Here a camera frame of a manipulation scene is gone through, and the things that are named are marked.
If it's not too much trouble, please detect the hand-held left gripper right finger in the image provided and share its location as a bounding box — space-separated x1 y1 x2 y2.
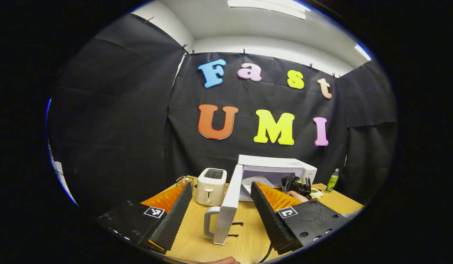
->
250 181 348 255

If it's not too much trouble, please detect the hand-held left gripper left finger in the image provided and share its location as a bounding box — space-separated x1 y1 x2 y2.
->
95 182 194 255

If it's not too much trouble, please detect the white microwave oven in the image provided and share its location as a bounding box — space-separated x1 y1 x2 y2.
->
204 154 318 245

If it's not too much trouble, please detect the green drink bottle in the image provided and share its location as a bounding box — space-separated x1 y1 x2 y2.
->
325 168 340 193

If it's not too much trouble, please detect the white toaster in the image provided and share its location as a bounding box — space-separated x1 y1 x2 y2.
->
196 168 228 206

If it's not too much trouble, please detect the black backdrop cloth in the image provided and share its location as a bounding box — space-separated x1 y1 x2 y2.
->
47 13 399 217

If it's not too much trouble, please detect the white printed board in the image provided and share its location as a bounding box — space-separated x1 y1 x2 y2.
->
47 97 78 206

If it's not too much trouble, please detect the small ceiling light panel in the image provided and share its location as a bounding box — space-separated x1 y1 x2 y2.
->
355 43 372 61

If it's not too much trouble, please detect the large ceiling light panel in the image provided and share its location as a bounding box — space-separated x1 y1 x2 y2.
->
227 0 311 20

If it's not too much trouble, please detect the black cable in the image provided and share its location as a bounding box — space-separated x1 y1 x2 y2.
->
257 243 274 264

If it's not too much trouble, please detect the metal wire holder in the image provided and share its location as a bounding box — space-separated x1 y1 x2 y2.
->
175 176 195 188

